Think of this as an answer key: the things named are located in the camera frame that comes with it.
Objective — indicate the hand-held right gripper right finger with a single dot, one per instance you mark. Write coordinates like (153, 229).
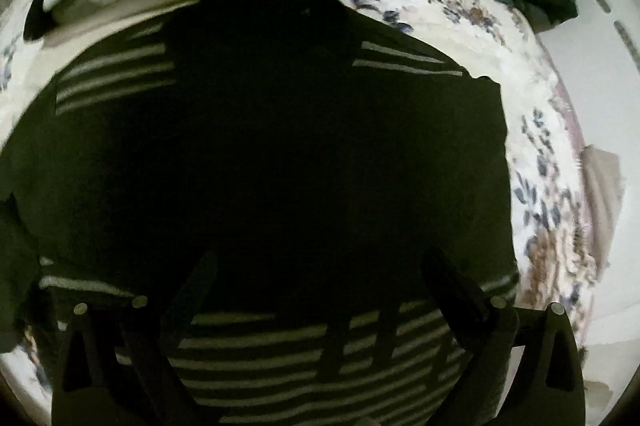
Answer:
(445, 278)

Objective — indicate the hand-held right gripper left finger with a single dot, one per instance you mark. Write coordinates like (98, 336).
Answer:
(192, 278)

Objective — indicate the floral printed blanket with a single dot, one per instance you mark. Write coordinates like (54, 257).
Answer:
(465, 56)

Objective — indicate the black white-striped knit sweater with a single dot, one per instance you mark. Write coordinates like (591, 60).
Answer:
(280, 141)

